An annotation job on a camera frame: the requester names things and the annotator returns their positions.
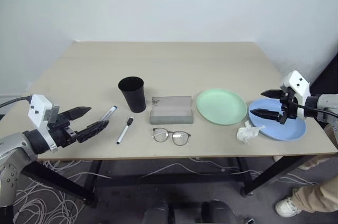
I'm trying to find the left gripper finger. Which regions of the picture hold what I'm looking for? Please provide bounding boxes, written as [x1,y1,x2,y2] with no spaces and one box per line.
[67,106,92,122]
[76,119,110,144]

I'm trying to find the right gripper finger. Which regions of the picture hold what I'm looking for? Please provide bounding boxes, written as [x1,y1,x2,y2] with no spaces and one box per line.
[249,108,281,122]
[260,89,285,100]

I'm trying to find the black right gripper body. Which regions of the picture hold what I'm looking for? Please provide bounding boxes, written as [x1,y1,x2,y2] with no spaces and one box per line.
[278,88,298,125]

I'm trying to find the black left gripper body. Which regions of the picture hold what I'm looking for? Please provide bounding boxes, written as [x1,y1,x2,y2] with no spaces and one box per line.
[49,111,79,148]

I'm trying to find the light blue plate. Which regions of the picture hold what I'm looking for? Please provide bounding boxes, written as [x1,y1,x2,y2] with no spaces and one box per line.
[248,99,307,142]

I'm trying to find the white tissue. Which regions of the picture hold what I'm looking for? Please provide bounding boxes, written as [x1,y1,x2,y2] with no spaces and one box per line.
[236,120,266,145]

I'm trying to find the white marker black cap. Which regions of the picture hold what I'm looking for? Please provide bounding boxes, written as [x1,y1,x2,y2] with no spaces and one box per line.
[116,117,135,145]

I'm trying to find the thin-framed eyeglasses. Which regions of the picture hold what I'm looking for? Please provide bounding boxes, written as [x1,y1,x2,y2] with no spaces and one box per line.
[152,127,192,147]

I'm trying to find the white marker blue cap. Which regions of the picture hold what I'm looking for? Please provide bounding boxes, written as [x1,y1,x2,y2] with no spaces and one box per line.
[100,105,119,122]

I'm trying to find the light green plate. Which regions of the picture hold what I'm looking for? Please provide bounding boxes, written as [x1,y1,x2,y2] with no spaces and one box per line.
[195,88,248,126]

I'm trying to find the black partition panel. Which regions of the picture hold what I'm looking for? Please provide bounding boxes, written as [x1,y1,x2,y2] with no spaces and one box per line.
[309,49,338,96]

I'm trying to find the black plastic cup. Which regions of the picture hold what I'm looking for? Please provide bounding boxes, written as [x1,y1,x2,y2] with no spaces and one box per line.
[118,76,147,114]

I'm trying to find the grey translucent glasses case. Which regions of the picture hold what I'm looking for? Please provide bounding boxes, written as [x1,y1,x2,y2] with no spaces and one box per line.
[149,96,194,125]

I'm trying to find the beige trouser leg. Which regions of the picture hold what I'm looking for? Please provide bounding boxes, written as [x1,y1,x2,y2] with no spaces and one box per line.
[289,173,338,213]

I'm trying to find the white sneaker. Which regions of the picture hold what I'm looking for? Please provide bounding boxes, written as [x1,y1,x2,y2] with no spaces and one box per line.
[275,197,302,218]

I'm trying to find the dark rounded shape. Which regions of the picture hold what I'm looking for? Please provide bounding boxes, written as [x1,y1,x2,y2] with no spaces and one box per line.
[142,199,170,224]
[201,199,238,224]

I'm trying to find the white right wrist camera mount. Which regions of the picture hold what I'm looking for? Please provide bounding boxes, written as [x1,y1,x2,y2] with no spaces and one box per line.
[279,70,311,122]

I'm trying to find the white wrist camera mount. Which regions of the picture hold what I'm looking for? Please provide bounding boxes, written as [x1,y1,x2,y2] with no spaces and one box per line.
[279,70,311,122]
[27,94,61,153]

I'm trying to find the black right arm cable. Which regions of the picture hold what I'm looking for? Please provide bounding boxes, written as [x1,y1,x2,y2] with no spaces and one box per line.
[289,102,338,118]

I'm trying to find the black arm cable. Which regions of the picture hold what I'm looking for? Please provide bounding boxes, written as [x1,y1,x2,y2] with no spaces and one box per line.
[0,96,32,109]
[289,102,338,118]

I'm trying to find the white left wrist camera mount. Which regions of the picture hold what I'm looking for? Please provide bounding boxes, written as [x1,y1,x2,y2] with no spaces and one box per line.
[27,94,61,153]

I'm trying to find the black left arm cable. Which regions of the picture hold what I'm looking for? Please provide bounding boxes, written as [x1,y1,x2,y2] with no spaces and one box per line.
[0,96,32,109]

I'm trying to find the white floor cable tangle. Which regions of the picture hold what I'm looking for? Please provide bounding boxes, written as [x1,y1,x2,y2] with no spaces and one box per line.
[12,158,113,224]

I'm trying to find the white cable under table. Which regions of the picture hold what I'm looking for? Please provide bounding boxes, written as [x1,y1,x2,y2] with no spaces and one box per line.
[139,156,262,180]

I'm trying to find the black metal table frame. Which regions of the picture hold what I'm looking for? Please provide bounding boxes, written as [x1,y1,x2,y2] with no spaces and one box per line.
[20,152,338,207]

